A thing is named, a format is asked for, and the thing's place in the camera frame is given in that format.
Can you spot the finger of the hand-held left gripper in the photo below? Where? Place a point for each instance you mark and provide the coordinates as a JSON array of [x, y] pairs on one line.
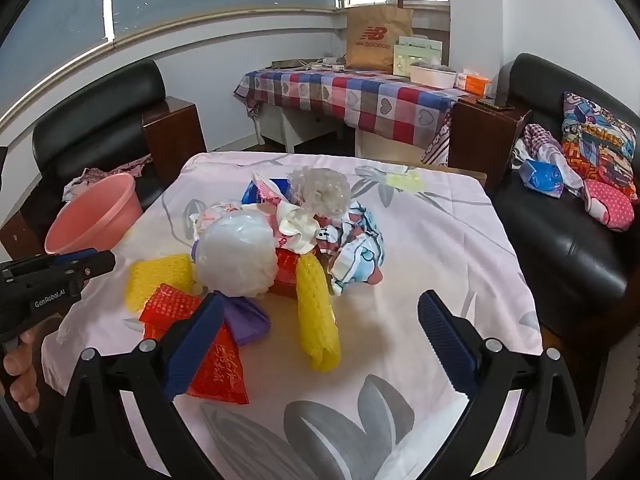
[[75, 256], [97, 265]]

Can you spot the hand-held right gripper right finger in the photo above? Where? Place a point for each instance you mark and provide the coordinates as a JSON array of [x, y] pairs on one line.
[[445, 345]]

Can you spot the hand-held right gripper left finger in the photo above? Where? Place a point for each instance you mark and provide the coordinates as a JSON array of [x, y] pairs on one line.
[[195, 350]]

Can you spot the red foil packet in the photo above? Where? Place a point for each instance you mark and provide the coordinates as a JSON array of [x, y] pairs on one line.
[[220, 375]]

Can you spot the pink plastic bucket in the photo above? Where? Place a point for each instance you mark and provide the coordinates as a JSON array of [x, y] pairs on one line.
[[90, 215]]

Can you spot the short yellow foam net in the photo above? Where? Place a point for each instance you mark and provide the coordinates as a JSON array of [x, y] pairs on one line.
[[155, 275]]

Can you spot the purple face mask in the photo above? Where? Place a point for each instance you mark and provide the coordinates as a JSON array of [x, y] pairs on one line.
[[247, 320]]

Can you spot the white mesh bath sponge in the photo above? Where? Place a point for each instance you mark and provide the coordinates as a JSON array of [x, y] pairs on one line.
[[235, 255]]

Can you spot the red box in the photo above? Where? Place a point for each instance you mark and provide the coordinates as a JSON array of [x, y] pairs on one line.
[[285, 270]]

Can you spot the patterned cloth bundle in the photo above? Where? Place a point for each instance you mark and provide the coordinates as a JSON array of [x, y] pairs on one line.
[[357, 255]]

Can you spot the long yellow foam net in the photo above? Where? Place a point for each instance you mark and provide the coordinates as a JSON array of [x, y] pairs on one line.
[[315, 310]]

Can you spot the pink white wrapper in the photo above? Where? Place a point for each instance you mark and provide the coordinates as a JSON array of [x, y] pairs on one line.
[[215, 215]]

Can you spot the cream paper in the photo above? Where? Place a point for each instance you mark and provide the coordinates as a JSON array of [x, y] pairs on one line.
[[295, 225]]

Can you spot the blue white box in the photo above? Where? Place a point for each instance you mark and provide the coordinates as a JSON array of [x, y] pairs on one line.
[[255, 192]]

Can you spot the pink striped wrapper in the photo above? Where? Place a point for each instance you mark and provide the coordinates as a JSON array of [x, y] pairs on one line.
[[267, 187]]

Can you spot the white foam net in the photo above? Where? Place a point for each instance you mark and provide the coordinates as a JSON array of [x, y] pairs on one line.
[[320, 190]]

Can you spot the person's left hand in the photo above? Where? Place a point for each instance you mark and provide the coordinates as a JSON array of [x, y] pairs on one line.
[[20, 365]]

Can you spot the crumpled cloth on armchair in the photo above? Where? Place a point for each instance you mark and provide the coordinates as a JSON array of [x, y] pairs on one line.
[[95, 176]]

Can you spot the pink floral tablecloth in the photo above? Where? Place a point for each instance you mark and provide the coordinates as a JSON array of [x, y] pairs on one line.
[[425, 240]]

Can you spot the black leather sofa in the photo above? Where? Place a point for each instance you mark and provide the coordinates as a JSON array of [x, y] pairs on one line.
[[565, 250]]

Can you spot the black leather armchair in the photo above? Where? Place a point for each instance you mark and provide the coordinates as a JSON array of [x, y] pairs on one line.
[[100, 105]]

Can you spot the wooden table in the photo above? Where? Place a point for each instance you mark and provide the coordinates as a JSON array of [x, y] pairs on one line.
[[470, 174]]

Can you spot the blue plastic bag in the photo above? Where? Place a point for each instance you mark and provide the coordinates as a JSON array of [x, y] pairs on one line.
[[540, 175]]

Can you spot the pink dotted cushion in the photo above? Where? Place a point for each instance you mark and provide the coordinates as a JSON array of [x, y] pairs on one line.
[[610, 205]]

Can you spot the checked cloth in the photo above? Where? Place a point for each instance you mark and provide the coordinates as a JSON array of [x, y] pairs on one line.
[[542, 142]]

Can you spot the white desk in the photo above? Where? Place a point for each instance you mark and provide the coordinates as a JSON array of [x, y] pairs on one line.
[[280, 125]]

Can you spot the colourful printed cushion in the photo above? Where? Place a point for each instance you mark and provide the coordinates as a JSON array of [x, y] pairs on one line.
[[600, 140]]

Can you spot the orange white box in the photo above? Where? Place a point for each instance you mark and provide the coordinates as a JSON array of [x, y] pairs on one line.
[[475, 85]]

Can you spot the checked heart tablecloth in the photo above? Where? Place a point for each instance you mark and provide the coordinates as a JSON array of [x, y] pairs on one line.
[[350, 95]]

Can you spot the white rectangular container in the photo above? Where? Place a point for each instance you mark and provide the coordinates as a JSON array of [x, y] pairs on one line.
[[430, 76]]

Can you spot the dark flat box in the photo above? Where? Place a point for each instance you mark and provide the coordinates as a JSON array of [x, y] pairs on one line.
[[287, 64]]

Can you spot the pale green box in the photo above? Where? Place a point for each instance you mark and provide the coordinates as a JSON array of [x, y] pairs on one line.
[[415, 52]]

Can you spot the brown paper bag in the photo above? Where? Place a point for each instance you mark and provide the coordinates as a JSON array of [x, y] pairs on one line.
[[375, 55]]

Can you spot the white power strip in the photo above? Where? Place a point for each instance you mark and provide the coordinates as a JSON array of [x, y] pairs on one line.
[[325, 65]]

